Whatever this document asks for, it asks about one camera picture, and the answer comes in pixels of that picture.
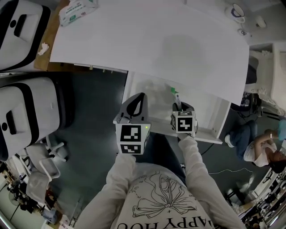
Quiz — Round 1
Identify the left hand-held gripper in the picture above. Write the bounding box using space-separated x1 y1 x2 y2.
112 92 151 156

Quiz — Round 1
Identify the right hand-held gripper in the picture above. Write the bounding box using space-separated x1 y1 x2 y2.
171 101 198 137

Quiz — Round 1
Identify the green and white small packet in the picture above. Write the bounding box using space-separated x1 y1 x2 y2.
170 87 183 110

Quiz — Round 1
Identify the large white drawer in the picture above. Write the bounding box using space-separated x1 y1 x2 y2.
122 71 232 145

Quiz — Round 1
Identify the person's left forearm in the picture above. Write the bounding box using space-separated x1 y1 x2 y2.
105 153 137 202

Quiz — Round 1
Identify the person's right forearm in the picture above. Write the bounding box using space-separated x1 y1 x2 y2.
177 133 224 202

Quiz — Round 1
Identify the person's dark trouser leg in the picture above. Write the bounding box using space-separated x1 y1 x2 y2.
142 131 187 180

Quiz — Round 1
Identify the pile of black equipment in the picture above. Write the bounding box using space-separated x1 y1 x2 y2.
229 90 264 117

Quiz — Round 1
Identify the white desk cabinet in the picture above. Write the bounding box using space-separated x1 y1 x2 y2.
49 0 250 108

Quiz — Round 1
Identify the person's printed beige shirt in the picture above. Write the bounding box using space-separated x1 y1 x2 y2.
75 162 241 229

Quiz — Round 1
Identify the ornate white vanity table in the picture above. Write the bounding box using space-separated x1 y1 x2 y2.
248 42 286 115

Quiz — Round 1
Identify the lower white black robot housing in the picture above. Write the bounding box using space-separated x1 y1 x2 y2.
0 76 76 162

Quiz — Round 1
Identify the white black robot housing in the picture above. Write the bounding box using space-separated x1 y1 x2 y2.
0 0 52 72
0 76 76 162

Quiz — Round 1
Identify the white enamel mug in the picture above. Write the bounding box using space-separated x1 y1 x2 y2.
224 3 246 24

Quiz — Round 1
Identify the crumpled white tissue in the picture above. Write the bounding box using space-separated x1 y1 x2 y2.
37 42 50 55

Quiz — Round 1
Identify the grey white office chair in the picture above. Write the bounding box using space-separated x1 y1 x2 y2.
19 136 69 202

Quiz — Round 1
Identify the white green wet wipes pack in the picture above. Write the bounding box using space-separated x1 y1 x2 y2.
58 0 99 28

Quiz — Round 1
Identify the brown cardboard box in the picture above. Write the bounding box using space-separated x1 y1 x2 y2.
33 0 70 72

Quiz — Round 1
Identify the small white round object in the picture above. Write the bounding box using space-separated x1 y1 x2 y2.
255 15 267 28

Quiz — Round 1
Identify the upper white black robot housing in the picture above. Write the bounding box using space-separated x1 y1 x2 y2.
0 0 52 72

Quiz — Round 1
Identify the white cable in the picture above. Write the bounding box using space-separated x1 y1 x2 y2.
208 168 255 182

